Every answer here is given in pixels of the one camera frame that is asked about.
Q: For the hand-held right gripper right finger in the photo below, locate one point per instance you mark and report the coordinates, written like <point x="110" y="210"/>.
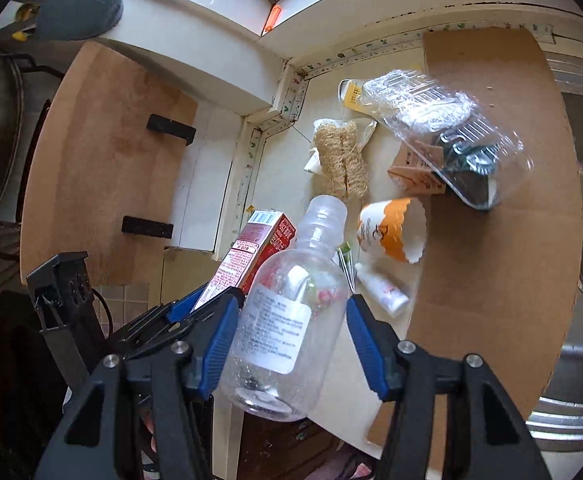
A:
<point x="366" y="350"/>

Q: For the black board bracket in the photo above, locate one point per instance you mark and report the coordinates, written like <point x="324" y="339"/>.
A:
<point x="170" y="129"/>
<point x="147" y="227"/>

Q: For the green wrapper scrap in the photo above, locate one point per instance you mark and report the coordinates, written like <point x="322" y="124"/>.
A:
<point x="344" y="260"/>

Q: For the brown wooden board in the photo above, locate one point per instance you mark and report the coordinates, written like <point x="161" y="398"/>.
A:
<point x="106" y="160"/>

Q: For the orange white paper cup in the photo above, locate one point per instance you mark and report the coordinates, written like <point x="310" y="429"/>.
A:
<point x="391" y="230"/>

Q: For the clear plastic bottle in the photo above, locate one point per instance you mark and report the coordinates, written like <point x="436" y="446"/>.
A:
<point x="284" y="320"/>

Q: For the red drink carton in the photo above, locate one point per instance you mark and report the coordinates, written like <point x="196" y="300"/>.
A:
<point x="251" y="250"/>

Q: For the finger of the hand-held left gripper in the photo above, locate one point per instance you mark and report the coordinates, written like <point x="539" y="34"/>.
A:
<point x="181" y="309"/>
<point x="191" y="327"/>

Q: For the large brown cardboard sheet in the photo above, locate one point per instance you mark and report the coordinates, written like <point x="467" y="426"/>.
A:
<point x="536" y="240"/>

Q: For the loofah sponge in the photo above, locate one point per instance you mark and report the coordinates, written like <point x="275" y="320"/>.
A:
<point x="341" y="160"/>

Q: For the clear plastic clamshell container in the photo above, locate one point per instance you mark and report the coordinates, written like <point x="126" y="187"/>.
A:
<point x="436" y="120"/>

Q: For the small orange carton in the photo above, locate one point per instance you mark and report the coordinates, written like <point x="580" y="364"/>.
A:
<point x="411" y="170"/>

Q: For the yellow white packet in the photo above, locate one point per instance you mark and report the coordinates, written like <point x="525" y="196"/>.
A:
<point x="352" y="96"/>

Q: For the small white tube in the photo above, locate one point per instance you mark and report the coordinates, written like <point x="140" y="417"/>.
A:
<point x="381" y="290"/>

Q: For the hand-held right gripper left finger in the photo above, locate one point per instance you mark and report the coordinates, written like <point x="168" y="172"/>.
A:
<point x="216" y="350"/>

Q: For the grey blue ribbed pad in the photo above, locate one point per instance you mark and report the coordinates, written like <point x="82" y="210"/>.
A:
<point x="78" y="7"/>

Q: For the orange lighter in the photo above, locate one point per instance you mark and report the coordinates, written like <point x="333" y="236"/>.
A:
<point x="273" y="17"/>

